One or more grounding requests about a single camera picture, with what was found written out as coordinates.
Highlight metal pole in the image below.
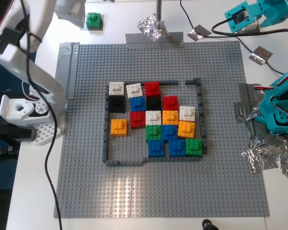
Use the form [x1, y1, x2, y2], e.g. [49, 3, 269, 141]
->
[155, 0, 164, 27]

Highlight red Lego cube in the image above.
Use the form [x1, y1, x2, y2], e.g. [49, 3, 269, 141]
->
[144, 81, 161, 98]
[162, 95, 179, 111]
[129, 111, 146, 129]

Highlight crumpled foil around pole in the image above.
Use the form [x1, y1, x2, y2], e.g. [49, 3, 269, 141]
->
[136, 13, 171, 43]

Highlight black clamp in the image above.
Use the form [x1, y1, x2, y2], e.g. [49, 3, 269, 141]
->
[0, 119, 36, 164]

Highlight silver foil tape piece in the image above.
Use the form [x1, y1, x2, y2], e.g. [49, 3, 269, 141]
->
[249, 46, 272, 65]
[187, 24, 212, 42]

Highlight red white black servo wires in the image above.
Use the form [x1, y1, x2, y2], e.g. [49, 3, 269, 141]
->
[253, 69, 288, 115]

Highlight black Lego cube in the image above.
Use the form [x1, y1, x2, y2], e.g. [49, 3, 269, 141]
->
[108, 94, 126, 113]
[146, 95, 162, 111]

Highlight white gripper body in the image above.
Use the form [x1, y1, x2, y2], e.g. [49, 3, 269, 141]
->
[54, 0, 87, 27]

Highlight wrinkled grey duct tape patch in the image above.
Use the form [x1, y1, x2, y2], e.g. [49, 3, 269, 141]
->
[234, 82, 269, 124]

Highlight orange Lego cube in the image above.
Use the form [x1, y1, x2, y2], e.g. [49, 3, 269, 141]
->
[110, 118, 129, 137]
[177, 121, 195, 139]
[162, 110, 179, 126]

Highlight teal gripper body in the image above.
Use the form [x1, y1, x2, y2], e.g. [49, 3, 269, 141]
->
[270, 0, 288, 26]

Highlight black camera cable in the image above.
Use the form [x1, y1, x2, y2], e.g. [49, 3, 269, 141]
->
[210, 19, 288, 36]

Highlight thick black cable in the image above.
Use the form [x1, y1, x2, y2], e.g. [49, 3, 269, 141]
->
[20, 0, 63, 230]

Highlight long grey duct tape strip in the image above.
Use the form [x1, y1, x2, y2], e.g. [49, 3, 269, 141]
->
[56, 42, 80, 100]

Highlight grey Lego baseplate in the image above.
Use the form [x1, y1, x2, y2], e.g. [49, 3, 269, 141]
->
[53, 41, 271, 219]

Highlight green Lego cube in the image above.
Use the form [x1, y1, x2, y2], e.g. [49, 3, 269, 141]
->
[185, 138, 204, 158]
[85, 12, 104, 31]
[145, 124, 163, 141]

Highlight black knob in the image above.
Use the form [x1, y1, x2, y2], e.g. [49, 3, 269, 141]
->
[202, 218, 219, 230]

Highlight dark grey brick border frame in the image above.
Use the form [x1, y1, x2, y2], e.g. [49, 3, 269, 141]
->
[102, 78, 208, 167]

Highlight crumpled silver foil sheet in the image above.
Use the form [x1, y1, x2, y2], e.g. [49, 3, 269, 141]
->
[241, 133, 288, 178]

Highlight blue Lego cube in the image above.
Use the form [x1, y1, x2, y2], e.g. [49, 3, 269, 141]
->
[130, 96, 146, 112]
[161, 124, 178, 140]
[148, 139, 166, 158]
[168, 138, 186, 158]

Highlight thin black cable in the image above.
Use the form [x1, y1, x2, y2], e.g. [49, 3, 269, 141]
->
[179, 0, 285, 74]

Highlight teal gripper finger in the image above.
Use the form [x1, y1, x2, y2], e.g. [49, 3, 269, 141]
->
[255, 0, 271, 18]
[261, 14, 281, 28]

